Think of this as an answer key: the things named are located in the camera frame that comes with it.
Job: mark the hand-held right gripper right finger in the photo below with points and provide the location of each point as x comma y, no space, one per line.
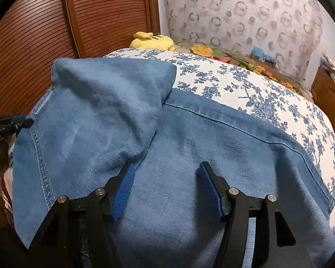
209,192

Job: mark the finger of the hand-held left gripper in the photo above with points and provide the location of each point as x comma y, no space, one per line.
21,121

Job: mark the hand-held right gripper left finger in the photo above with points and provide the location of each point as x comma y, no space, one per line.
122,198

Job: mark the blue denim pants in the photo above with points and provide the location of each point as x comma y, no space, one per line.
170,150

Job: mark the red white striped cloth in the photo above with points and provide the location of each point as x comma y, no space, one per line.
6,192

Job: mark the wooden louvered wardrobe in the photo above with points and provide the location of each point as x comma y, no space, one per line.
72,30

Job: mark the yellow flower print blanket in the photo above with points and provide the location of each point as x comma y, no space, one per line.
240,61

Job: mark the blue plastic bag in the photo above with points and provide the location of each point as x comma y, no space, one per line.
261,52

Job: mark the yellow plush toy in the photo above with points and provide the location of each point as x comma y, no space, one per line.
153,41

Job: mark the wooden cabinet counter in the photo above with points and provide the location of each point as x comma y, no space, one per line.
328,89

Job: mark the circle patterned curtain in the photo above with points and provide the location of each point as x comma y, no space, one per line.
240,19

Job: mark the folded patterned cloth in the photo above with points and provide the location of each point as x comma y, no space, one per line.
333,61

